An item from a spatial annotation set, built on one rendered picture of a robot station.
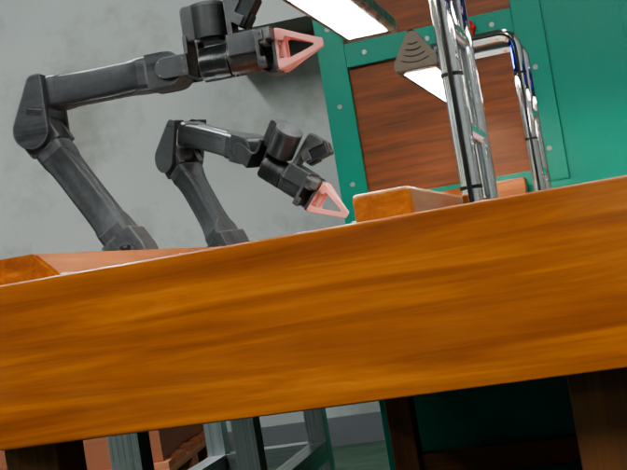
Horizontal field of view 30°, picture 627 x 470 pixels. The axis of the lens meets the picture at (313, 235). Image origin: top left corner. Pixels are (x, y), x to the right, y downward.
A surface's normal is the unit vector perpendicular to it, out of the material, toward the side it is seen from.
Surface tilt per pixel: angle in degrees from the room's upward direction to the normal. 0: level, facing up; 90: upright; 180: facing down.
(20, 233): 90
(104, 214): 81
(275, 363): 90
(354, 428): 90
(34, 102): 90
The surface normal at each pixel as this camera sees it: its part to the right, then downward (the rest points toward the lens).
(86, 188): -0.17, -0.04
